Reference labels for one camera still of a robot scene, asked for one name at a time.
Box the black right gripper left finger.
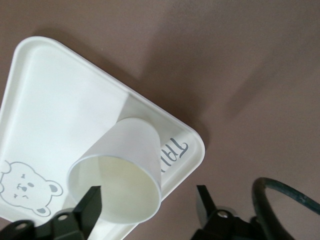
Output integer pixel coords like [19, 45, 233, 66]
[0, 184, 104, 240]

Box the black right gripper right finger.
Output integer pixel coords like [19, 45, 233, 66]
[189, 184, 259, 240]

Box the white paper cup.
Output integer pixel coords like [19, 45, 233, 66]
[67, 116, 162, 223]

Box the cream tray with bear print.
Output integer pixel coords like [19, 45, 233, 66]
[0, 36, 206, 240]

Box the brown table cover sheet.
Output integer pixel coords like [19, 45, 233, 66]
[0, 0, 320, 240]

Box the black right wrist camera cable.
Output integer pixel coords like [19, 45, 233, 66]
[250, 176, 320, 240]

